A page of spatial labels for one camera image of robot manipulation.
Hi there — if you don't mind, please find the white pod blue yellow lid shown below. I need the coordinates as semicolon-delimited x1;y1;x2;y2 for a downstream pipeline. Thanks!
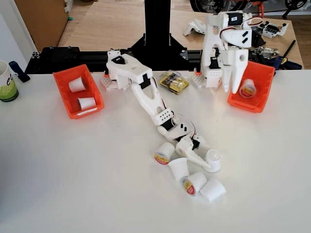
205;149;222;173

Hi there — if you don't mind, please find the wooden cabinet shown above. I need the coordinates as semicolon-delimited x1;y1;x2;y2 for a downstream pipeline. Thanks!
14;0;71;51

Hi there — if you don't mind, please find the silver metal clamp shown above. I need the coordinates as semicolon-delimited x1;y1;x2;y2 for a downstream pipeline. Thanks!
249;47;280;59

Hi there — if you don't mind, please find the orange metal stand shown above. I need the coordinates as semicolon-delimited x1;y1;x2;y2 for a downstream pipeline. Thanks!
252;0;266;17

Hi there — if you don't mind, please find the black camera mast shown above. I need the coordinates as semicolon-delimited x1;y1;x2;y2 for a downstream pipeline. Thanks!
131;0;188;72

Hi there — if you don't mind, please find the black flat box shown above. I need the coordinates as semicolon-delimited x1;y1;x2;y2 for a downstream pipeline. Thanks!
41;46;80;61

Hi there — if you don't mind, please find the black bicycle wheel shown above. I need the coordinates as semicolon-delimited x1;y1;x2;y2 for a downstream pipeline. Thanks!
189;0;246;16

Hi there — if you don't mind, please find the white coffee pod red lid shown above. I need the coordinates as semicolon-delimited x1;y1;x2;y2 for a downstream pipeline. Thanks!
239;79;258;98
181;172;207;196
154;142;175;166

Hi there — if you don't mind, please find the black printed part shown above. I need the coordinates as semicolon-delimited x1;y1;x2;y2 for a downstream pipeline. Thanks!
251;26;267;47

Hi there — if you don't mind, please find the blue yellow bar clamp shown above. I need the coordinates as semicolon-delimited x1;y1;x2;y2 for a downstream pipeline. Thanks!
271;56;303;71

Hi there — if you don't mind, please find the black blue clamp handle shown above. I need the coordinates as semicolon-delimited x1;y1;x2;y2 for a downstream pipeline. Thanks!
8;60;31;83

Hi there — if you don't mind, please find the white printed robot part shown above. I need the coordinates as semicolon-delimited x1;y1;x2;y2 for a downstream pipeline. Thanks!
183;18;207;36

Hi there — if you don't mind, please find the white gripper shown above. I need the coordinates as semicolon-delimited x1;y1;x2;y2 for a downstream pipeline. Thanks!
157;120;214;169
218;11;253;94

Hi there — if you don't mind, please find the white part with electronics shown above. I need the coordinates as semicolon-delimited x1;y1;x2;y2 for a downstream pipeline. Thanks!
257;21;289;38

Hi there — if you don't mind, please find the black aluminium rail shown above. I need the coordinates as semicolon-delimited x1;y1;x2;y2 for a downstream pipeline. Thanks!
24;46;275;75

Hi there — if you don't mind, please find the white coffee pod blue lid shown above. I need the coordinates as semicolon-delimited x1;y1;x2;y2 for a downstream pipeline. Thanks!
77;97;97;110

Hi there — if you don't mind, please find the white green mug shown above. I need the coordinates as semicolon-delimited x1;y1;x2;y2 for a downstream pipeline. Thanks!
0;60;19;102

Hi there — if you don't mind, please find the orange plastic bin white label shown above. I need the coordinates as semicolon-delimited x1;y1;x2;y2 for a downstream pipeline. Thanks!
52;64;105;120

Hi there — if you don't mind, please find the yellow black sachet bundle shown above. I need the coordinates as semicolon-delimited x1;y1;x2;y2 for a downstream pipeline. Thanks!
159;70;190;95

